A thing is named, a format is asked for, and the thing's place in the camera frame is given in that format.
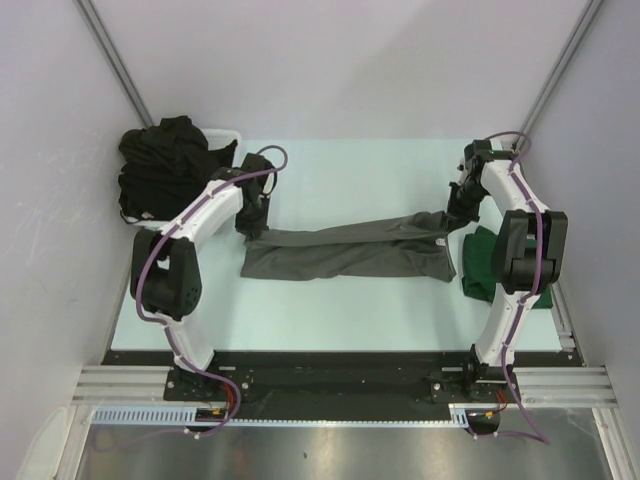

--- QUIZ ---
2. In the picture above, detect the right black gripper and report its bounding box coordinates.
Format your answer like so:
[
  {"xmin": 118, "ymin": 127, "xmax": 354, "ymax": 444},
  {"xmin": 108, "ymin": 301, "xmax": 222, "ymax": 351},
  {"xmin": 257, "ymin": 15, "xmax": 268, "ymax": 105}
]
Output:
[{"xmin": 446, "ymin": 180, "xmax": 490, "ymax": 234}]

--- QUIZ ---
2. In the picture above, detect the grey t shirt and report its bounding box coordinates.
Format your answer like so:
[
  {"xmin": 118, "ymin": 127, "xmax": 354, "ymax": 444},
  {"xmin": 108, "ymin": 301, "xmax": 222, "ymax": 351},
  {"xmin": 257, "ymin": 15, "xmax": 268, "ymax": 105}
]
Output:
[{"xmin": 240, "ymin": 211, "xmax": 456, "ymax": 283}]

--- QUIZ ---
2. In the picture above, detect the white plastic basket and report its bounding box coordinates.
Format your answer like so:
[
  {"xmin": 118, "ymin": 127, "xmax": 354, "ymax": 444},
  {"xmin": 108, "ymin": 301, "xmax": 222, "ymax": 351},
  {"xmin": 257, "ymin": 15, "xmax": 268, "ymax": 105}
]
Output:
[{"xmin": 120, "ymin": 128, "xmax": 244, "ymax": 229}]

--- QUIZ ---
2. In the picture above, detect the black t shirts pile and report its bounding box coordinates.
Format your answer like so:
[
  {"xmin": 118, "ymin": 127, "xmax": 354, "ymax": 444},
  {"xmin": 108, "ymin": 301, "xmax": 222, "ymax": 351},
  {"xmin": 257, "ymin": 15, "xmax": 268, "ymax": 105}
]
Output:
[{"xmin": 117, "ymin": 115, "xmax": 237, "ymax": 221}]

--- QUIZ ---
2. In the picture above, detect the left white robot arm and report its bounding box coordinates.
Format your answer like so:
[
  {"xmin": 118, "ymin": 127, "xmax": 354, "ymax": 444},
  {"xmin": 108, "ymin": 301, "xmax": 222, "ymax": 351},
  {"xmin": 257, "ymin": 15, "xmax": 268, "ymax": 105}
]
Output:
[{"xmin": 130, "ymin": 145, "xmax": 288, "ymax": 400}]

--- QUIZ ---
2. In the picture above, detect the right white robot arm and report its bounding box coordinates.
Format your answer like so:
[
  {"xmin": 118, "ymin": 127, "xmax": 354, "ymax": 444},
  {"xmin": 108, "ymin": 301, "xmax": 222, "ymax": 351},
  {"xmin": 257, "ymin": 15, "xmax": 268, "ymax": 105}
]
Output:
[{"xmin": 443, "ymin": 137, "xmax": 568, "ymax": 401}]

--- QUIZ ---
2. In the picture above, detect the green folded t shirt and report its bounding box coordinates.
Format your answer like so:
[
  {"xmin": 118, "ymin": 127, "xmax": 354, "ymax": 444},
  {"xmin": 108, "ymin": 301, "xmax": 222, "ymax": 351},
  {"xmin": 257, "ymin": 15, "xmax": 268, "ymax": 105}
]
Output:
[{"xmin": 459, "ymin": 225, "xmax": 554, "ymax": 311}]

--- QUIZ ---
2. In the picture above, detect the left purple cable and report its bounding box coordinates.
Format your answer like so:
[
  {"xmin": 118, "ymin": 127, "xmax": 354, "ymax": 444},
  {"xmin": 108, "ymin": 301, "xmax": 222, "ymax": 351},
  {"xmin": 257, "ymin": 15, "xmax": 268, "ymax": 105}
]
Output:
[{"xmin": 92, "ymin": 145, "xmax": 290, "ymax": 454}]

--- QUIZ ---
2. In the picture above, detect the purple cable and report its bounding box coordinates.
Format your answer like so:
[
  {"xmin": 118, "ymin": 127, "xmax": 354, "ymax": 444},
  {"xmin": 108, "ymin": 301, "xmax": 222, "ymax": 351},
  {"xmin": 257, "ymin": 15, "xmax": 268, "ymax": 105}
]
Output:
[
  {"xmin": 92, "ymin": 145, "xmax": 290, "ymax": 454},
  {"xmin": 482, "ymin": 130, "xmax": 551, "ymax": 445}
]

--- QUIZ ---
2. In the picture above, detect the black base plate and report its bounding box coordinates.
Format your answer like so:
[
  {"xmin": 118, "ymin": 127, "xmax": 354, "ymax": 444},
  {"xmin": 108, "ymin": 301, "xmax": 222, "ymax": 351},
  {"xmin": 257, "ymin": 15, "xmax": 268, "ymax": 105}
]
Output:
[{"xmin": 102, "ymin": 349, "xmax": 585, "ymax": 424}]

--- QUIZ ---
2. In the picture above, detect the aluminium frame rail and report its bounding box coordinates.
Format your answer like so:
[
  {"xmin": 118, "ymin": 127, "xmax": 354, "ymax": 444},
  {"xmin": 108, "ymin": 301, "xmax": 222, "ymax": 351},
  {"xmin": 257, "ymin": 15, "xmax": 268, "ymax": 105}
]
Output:
[{"xmin": 72, "ymin": 365, "xmax": 618, "ymax": 408}]

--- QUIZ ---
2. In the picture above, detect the light blue cable duct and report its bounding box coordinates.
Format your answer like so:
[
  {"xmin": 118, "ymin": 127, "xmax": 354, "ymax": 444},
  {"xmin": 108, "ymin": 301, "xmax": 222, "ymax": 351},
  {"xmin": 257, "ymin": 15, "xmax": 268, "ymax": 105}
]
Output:
[{"xmin": 92, "ymin": 406, "xmax": 469, "ymax": 429}]

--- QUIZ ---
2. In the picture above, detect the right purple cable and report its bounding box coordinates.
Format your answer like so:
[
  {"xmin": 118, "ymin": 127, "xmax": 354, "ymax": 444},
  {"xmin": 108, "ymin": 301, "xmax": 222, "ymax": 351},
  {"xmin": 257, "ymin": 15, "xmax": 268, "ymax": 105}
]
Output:
[{"xmin": 482, "ymin": 130, "xmax": 551, "ymax": 445}]

